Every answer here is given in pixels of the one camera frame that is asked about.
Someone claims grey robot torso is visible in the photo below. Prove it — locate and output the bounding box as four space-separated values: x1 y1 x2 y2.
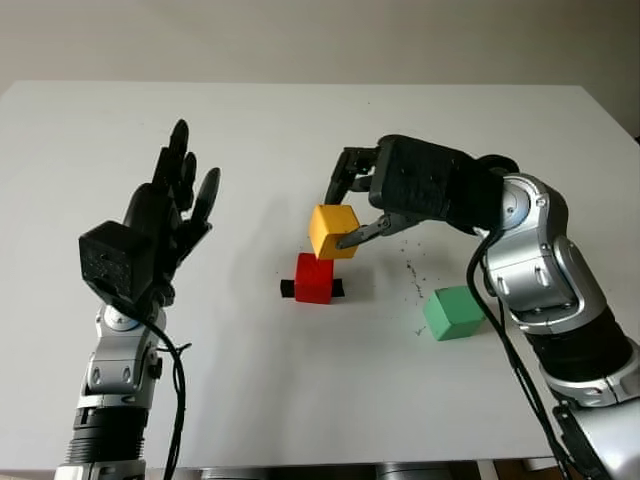
199 462 451 480

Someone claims black tape strip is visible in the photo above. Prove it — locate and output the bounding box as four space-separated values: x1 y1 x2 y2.
278 276 346 300

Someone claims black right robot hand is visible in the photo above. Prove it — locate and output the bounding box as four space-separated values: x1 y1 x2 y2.
324 145 420 251

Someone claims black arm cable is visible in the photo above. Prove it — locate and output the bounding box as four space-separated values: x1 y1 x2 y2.
107 294 194 480
466 227 576 480

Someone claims green wooden block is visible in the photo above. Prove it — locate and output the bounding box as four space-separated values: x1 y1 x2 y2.
422 284 485 342

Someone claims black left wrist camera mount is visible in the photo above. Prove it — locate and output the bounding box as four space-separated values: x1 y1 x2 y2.
78 222 166 304

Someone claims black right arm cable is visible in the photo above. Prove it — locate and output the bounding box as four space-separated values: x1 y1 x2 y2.
466 227 576 480

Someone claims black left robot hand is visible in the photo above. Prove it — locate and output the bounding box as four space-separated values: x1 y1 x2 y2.
122 118 223 309

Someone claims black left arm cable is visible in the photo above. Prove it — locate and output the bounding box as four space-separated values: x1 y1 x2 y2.
107 294 194 480

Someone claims red wooden block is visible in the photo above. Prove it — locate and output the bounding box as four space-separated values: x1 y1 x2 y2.
293 252 335 305

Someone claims yellow wooden block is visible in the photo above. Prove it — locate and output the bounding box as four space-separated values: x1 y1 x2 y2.
308 203 361 261

